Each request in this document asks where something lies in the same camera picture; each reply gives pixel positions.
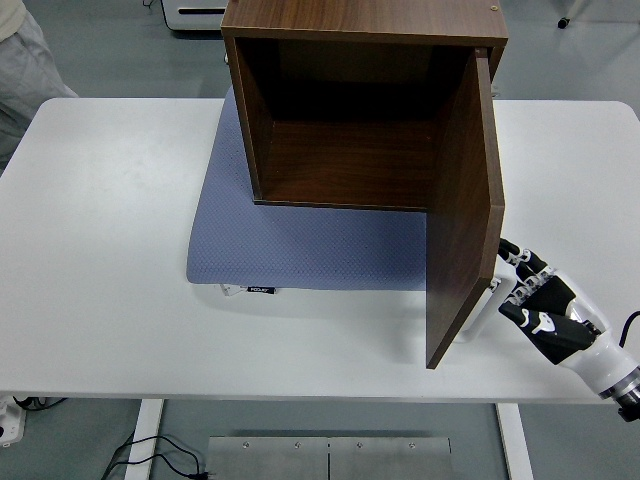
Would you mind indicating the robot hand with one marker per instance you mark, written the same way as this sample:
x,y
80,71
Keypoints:
x,y
560,320

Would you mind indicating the brown wooden cabinet door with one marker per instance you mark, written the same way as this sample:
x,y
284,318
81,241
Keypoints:
x,y
460,225

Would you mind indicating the brown wooden cabinet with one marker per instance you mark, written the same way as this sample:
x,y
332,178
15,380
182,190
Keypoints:
x,y
360,15

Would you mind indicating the white table leg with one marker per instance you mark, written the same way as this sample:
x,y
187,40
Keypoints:
x,y
515,440
145,435

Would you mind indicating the grey metal plate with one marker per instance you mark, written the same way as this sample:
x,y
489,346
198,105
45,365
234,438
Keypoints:
x,y
390,457
267,457

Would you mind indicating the blue-grey textured mat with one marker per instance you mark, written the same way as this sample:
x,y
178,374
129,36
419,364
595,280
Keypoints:
x,y
310,250

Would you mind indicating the black caster wheel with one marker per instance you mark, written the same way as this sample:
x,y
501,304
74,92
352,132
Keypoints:
x,y
564,22

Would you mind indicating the black mat label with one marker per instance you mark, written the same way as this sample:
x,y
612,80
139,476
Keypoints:
x,y
261,289

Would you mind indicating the white mat tag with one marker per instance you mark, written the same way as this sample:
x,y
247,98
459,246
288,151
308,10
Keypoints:
x,y
231,290

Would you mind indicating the white floor appliance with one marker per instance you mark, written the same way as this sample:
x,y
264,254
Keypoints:
x,y
195,22

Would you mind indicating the white power strip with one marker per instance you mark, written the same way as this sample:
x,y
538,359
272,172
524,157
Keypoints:
x,y
10,422

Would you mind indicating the person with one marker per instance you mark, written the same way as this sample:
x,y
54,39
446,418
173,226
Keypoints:
x,y
25,65

